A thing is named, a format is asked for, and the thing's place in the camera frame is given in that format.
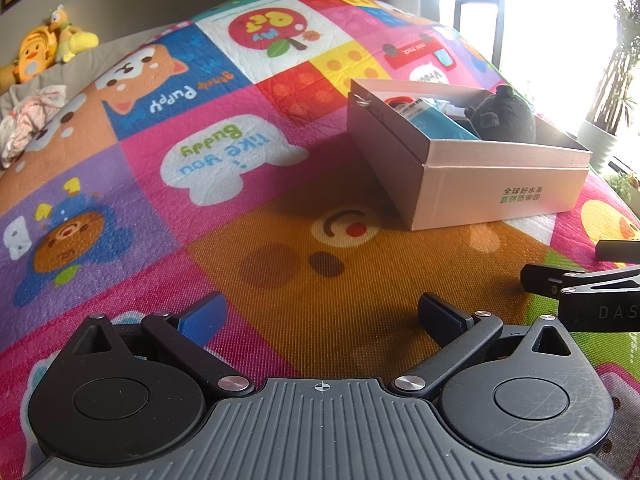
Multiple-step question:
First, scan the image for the colourful printed play mat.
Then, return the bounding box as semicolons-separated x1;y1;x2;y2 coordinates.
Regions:
0;0;640;480

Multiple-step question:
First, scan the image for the potted plant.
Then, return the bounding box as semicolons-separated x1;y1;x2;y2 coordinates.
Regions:
577;0;640;172

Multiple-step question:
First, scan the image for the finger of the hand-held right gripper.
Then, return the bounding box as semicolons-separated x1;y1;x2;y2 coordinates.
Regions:
596;240;640;262
520;263;640;301

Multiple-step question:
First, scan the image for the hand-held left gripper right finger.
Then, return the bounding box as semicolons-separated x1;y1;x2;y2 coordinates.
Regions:
390;291;573;401

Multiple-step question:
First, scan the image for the black plush toy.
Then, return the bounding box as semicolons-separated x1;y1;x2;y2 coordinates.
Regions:
462;85;537;144

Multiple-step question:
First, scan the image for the yellow green plush toy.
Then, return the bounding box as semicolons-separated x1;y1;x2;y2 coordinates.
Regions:
46;4;100;64

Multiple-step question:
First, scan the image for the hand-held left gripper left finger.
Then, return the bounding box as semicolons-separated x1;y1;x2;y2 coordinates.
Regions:
72;291;255;395

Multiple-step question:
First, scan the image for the white bottle with red cap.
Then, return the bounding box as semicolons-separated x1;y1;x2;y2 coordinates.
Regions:
386;95;422;117

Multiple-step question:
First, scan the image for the pink white cloth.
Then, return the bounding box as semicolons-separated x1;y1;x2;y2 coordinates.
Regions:
0;84;68;170

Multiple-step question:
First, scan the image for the dark window frame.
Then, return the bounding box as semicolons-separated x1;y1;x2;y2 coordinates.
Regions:
452;0;507;68

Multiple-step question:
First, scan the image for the pink cardboard box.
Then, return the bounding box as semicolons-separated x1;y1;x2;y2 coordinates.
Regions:
346;78;594;232

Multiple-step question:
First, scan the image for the blue plastic packet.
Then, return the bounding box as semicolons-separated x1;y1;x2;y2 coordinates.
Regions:
400;105;482;142

